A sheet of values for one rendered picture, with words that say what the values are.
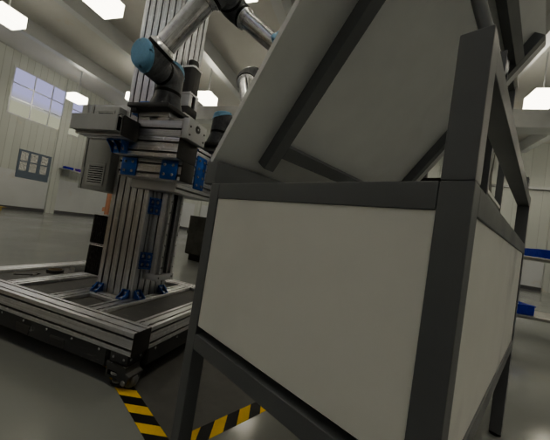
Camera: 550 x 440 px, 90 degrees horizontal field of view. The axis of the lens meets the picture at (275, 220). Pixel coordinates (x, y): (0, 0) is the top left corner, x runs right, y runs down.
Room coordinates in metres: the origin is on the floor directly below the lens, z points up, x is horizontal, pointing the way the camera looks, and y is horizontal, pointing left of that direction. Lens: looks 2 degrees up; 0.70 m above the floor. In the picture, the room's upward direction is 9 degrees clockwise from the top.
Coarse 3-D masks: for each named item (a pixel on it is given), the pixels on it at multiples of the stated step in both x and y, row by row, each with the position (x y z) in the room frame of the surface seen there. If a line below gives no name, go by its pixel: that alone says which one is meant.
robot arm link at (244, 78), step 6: (252, 66) 1.36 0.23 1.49; (240, 72) 1.33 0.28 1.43; (246, 72) 1.31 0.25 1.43; (252, 72) 1.34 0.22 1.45; (240, 78) 1.31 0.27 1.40; (246, 78) 1.30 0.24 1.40; (252, 78) 1.32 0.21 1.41; (240, 84) 1.30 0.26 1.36; (246, 84) 1.27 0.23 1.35; (240, 90) 1.28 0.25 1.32; (246, 90) 1.24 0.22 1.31; (240, 96) 1.26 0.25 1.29
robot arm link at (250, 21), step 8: (240, 8) 1.15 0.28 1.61; (248, 8) 1.15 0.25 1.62; (224, 16) 1.19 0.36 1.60; (232, 16) 1.17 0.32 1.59; (240, 16) 1.15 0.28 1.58; (248, 16) 1.15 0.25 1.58; (256, 16) 1.16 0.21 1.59; (240, 24) 1.18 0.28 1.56; (248, 24) 1.15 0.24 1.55; (256, 24) 1.14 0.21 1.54; (264, 24) 1.13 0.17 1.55; (248, 32) 1.18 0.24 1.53; (256, 32) 1.14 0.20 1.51; (264, 32) 1.13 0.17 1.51; (272, 32) 1.12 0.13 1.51; (256, 40) 1.18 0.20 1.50; (264, 40) 1.14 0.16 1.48
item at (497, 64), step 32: (480, 32) 0.35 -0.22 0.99; (480, 64) 0.34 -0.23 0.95; (480, 96) 0.34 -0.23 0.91; (448, 128) 0.36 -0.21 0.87; (480, 128) 0.34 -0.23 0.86; (512, 128) 0.54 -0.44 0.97; (448, 160) 0.36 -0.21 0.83; (480, 160) 0.34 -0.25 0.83; (512, 160) 0.67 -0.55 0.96; (512, 192) 0.96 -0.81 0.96
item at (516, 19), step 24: (360, 0) 0.65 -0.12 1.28; (384, 0) 0.64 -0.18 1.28; (504, 0) 0.83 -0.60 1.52; (360, 24) 0.65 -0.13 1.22; (504, 24) 0.93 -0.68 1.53; (336, 48) 0.68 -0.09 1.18; (504, 48) 1.05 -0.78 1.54; (528, 48) 1.08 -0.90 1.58; (336, 72) 0.71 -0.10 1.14; (312, 96) 0.73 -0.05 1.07; (288, 120) 0.77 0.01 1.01; (288, 144) 0.80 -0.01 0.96; (312, 168) 0.93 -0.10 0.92; (336, 168) 1.04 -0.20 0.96
